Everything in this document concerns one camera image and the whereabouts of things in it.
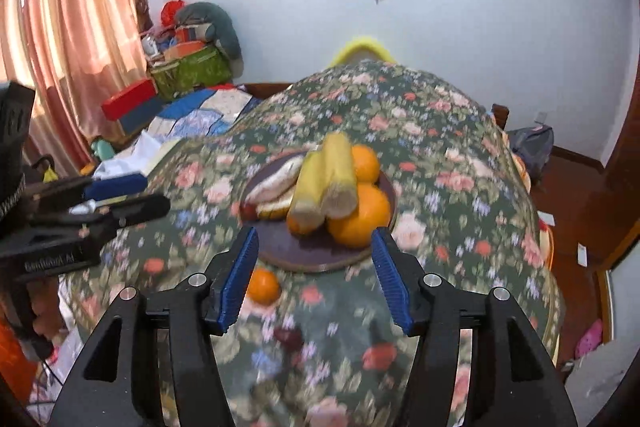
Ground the red box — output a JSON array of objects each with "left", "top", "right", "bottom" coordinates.
[{"left": 101, "top": 79, "right": 159, "bottom": 120}]

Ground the grey plush toy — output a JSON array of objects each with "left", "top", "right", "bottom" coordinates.
[{"left": 175, "top": 2, "right": 245, "bottom": 64}]

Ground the patchwork quilt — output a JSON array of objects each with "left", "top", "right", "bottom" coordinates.
[{"left": 145, "top": 87, "right": 264, "bottom": 142}]

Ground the green fabric bag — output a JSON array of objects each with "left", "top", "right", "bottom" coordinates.
[{"left": 150, "top": 47, "right": 234, "bottom": 102}]

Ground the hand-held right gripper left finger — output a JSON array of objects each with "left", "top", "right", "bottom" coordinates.
[{"left": 47, "top": 226, "right": 261, "bottom": 427}]

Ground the yellow corn cob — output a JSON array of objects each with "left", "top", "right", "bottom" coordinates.
[
  {"left": 286, "top": 150, "right": 329, "bottom": 236},
  {"left": 320, "top": 133, "right": 359, "bottom": 219}
]

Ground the floral green tablecloth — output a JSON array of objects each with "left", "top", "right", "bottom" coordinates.
[{"left": 57, "top": 59, "right": 567, "bottom": 427}]

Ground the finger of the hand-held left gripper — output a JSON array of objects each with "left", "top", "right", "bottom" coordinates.
[
  {"left": 27, "top": 173, "right": 148, "bottom": 208},
  {"left": 70, "top": 194, "right": 172, "bottom": 233}
]

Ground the pomelo wedge with rind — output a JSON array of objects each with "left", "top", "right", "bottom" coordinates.
[{"left": 255, "top": 192, "right": 297, "bottom": 221}]

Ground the small tangerine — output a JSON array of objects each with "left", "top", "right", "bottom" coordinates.
[{"left": 246, "top": 268, "right": 281, "bottom": 307}]

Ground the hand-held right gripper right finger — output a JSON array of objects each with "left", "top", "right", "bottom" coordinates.
[{"left": 371, "top": 227, "right": 576, "bottom": 427}]

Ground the yellow foam tube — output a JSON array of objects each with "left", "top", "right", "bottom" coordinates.
[{"left": 332, "top": 35, "right": 397, "bottom": 68}]

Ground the teal bottle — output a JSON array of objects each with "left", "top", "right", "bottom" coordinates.
[{"left": 91, "top": 138, "right": 117, "bottom": 160}]

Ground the purple ceramic plate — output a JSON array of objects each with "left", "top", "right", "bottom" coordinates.
[{"left": 240, "top": 152, "right": 399, "bottom": 273}]

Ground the grey backpack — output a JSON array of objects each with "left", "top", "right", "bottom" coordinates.
[{"left": 506, "top": 124, "right": 555, "bottom": 186}]

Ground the white cloth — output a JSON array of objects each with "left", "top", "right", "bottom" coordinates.
[{"left": 92, "top": 132, "right": 177, "bottom": 180}]

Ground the red decoration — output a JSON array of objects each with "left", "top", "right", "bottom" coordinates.
[{"left": 160, "top": 0, "right": 187, "bottom": 28}]

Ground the peeled pomelo segment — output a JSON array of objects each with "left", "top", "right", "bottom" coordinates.
[{"left": 245, "top": 155, "right": 304, "bottom": 206}]

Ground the large orange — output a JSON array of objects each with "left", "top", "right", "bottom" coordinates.
[
  {"left": 327, "top": 183, "right": 392, "bottom": 250},
  {"left": 350, "top": 145, "right": 381, "bottom": 184}
]

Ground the pink object on floor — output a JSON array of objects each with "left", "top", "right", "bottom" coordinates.
[{"left": 575, "top": 319, "right": 604, "bottom": 361}]

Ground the pink window curtain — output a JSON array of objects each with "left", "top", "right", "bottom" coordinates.
[{"left": 0, "top": 0, "right": 157, "bottom": 168}]

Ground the blue grey box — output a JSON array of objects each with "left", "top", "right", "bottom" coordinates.
[{"left": 117, "top": 99, "right": 165, "bottom": 134}]

